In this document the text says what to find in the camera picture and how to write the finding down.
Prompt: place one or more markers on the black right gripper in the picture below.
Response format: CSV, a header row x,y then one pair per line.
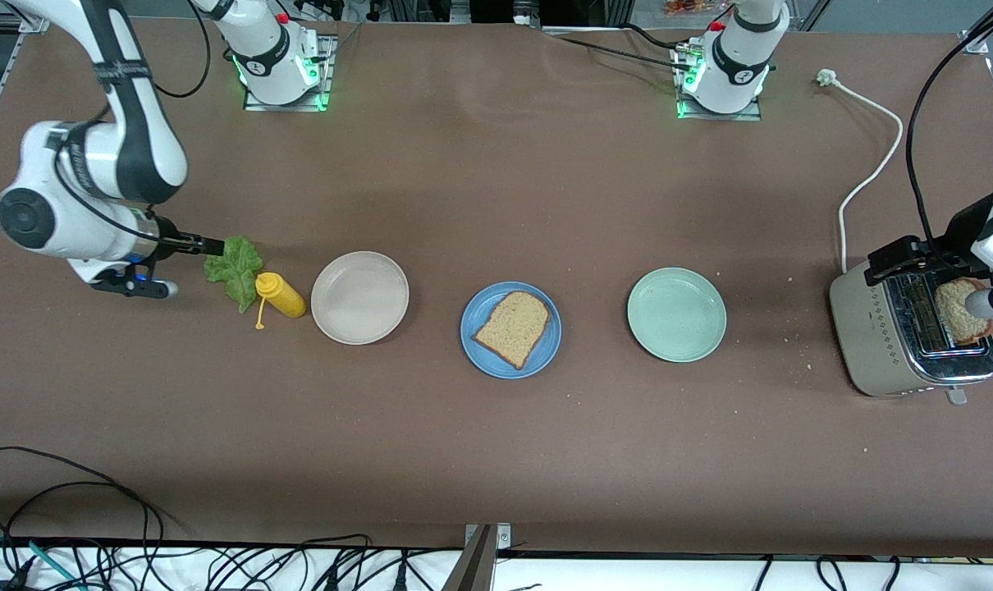
x,y
167,239

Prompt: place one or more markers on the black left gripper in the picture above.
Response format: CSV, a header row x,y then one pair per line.
x,y
958,231

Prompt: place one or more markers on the green lettuce leaf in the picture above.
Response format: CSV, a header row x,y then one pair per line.
x,y
235,267

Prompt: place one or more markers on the yellow squeeze bottle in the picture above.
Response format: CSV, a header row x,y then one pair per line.
x,y
283,297

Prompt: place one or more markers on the brown bread slice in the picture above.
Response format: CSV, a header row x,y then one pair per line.
x,y
513,328
952,316

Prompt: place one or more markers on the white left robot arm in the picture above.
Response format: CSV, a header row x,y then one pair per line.
x,y
734,74

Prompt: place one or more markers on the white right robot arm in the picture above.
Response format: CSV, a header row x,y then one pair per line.
x,y
41,164

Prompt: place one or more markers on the beige round plate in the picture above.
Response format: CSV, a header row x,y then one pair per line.
x,y
359,297

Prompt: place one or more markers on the light green round plate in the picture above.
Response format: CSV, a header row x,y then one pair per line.
x,y
677,314

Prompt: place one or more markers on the blue round plate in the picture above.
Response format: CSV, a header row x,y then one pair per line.
x,y
480,308

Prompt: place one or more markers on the beige and chrome toaster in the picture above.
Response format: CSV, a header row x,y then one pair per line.
x,y
862,328

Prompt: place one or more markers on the orange packaged item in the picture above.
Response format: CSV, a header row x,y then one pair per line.
x,y
685,6

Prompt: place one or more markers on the aluminium frame profile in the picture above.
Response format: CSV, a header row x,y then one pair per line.
x,y
976,41

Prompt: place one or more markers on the silver corner bracket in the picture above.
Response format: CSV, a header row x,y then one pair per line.
x,y
501,535

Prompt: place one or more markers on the grey aluminium post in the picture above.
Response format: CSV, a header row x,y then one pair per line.
x,y
472,570

